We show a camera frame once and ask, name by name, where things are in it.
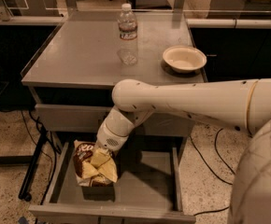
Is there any grey metal drawer cabinet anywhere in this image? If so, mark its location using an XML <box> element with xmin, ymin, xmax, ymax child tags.
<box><xmin>21</xmin><ymin>10</ymin><xmax>208</xmax><ymax>224</ymax></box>

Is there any black floor cable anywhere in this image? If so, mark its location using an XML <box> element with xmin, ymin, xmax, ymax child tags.
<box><xmin>189</xmin><ymin>128</ymin><xmax>236</xmax><ymax>217</ymax></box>

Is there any open middle grey drawer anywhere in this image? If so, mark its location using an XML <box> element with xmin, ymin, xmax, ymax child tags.
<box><xmin>29</xmin><ymin>144</ymin><xmax>195</xmax><ymax>224</ymax></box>

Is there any brown yellow chip bag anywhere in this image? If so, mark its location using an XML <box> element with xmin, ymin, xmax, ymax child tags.
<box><xmin>73</xmin><ymin>140</ymin><xmax>114</xmax><ymax>187</ymax></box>

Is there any closed upper grey drawer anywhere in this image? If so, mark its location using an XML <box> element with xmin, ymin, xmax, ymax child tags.
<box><xmin>36</xmin><ymin>104</ymin><xmax>194</xmax><ymax>137</ymax></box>

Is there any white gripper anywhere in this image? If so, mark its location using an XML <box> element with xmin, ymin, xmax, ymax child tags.
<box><xmin>91</xmin><ymin>122</ymin><xmax>128</xmax><ymax>183</ymax></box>

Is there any white paper bowl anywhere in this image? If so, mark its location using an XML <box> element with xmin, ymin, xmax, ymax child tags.
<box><xmin>163</xmin><ymin>46</ymin><xmax>207</xmax><ymax>74</ymax></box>

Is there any clear plastic water bottle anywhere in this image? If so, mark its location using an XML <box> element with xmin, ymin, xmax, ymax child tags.
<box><xmin>118</xmin><ymin>3</ymin><xmax>138</xmax><ymax>65</ymax></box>

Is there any black table leg frame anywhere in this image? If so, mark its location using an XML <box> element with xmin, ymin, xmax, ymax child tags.
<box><xmin>0</xmin><ymin>127</ymin><xmax>47</xmax><ymax>202</ymax></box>

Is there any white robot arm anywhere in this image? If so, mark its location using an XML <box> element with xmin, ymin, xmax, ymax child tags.
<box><xmin>96</xmin><ymin>78</ymin><xmax>271</xmax><ymax>224</ymax></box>

